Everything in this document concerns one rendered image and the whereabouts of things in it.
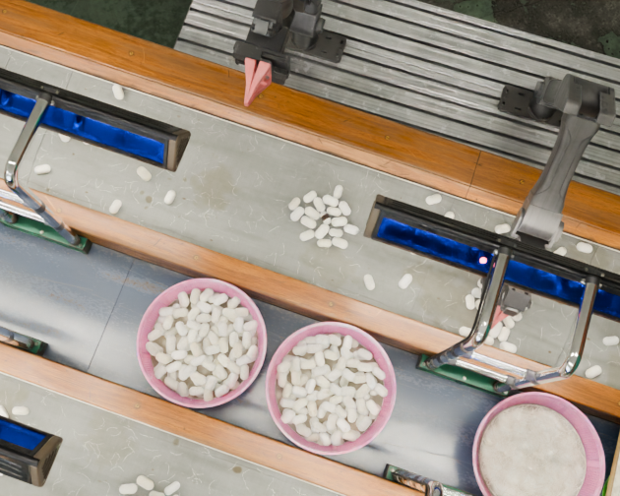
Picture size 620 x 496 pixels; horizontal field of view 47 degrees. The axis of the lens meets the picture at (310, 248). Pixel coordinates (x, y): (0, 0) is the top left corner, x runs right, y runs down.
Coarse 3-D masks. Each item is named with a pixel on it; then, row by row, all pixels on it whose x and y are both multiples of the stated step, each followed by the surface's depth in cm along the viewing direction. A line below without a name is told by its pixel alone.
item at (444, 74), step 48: (240, 0) 178; (336, 0) 180; (384, 0) 182; (192, 48) 175; (384, 48) 178; (432, 48) 177; (480, 48) 177; (528, 48) 178; (576, 48) 178; (336, 96) 173; (384, 96) 173; (432, 96) 175; (480, 96) 174; (480, 144) 171; (528, 144) 173
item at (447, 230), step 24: (384, 216) 120; (408, 216) 119; (432, 216) 122; (384, 240) 123; (408, 240) 122; (432, 240) 121; (456, 240) 119; (480, 240) 118; (456, 264) 122; (480, 264) 121; (528, 264) 118; (552, 264) 118; (576, 264) 121; (528, 288) 122; (552, 288) 121; (576, 288) 119; (600, 288) 118; (600, 312) 121
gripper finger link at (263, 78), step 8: (240, 48) 126; (248, 48) 126; (240, 56) 127; (248, 56) 126; (256, 56) 126; (264, 64) 126; (256, 72) 126; (264, 72) 126; (272, 72) 129; (256, 80) 126; (264, 80) 130; (256, 88) 127; (264, 88) 130; (248, 96) 126; (248, 104) 127
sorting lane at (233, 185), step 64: (0, 64) 164; (0, 128) 160; (192, 128) 162; (64, 192) 157; (128, 192) 157; (192, 192) 158; (256, 192) 158; (320, 192) 159; (384, 192) 159; (256, 256) 154; (320, 256) 155; (384, 256) 155; (576, 256) 157; (448, 320) 152
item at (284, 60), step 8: (256, 48) 126; (264, 48) 127; (264, 56) 127; (272, 56) 127; (280, 56) 126; (288, 56) 126; (272, 64) 130; (280, 64) 129; (288, 64) 128; (288, 72) 131
